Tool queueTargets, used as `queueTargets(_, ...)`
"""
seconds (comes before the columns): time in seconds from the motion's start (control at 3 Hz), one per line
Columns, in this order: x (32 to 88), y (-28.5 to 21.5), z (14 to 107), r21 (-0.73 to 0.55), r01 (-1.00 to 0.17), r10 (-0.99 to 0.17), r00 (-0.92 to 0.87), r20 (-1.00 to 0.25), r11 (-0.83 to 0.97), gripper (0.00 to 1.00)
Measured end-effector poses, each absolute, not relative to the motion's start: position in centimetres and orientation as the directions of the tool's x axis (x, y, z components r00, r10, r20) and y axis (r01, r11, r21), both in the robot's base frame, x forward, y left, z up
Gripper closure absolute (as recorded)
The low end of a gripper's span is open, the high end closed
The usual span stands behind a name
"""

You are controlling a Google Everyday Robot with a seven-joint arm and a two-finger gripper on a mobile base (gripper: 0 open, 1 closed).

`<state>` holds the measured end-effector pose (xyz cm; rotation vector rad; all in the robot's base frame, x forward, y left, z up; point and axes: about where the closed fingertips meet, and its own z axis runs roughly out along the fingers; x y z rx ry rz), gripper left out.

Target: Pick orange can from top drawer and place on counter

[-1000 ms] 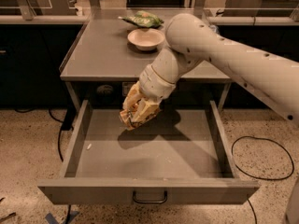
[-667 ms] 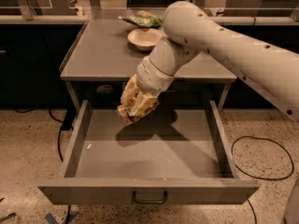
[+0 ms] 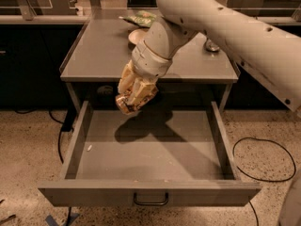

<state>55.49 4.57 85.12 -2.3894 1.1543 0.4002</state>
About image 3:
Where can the blue soda can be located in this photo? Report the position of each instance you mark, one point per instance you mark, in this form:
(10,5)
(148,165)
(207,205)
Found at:
(210,46)

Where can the open grey drawer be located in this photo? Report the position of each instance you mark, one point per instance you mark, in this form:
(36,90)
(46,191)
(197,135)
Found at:
(184,153)

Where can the green chip bag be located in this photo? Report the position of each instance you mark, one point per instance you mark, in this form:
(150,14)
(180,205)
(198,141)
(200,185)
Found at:
(142,18)

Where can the crushed orange soda can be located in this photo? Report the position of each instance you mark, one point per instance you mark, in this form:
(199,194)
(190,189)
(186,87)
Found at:
(122,99)

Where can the white bowl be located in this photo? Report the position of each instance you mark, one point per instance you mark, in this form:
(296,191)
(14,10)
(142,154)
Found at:
(137,35)

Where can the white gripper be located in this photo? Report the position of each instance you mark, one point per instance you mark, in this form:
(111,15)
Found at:
(150,63)

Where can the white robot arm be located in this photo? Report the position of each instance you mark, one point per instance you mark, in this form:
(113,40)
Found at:
(268,53)

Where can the black drawer handle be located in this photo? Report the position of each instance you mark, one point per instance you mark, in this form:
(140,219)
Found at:
(144,199)

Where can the grey counter cabinet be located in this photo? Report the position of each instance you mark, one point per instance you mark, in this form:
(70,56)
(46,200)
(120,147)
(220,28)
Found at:
(97,57)

